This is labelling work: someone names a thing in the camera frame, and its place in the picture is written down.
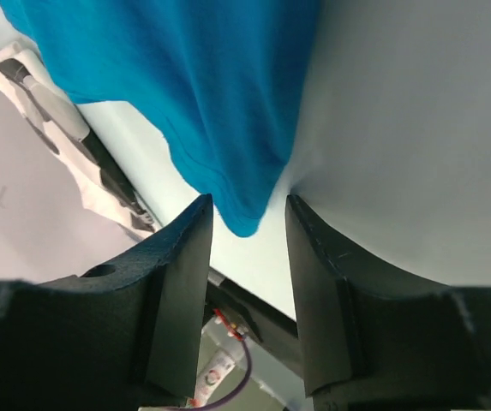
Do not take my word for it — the blue t shirt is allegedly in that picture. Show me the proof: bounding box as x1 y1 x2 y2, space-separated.
0 0 321 237

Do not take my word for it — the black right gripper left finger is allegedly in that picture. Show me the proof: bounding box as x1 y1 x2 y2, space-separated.
0 195 213 410

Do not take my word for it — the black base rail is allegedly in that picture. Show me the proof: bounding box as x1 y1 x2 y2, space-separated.
202 269 303 378

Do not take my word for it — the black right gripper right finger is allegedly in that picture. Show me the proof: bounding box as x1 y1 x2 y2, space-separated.
285 195 491 410

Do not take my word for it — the white cloth pile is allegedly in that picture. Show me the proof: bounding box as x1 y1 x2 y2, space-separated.
0 41 161 241

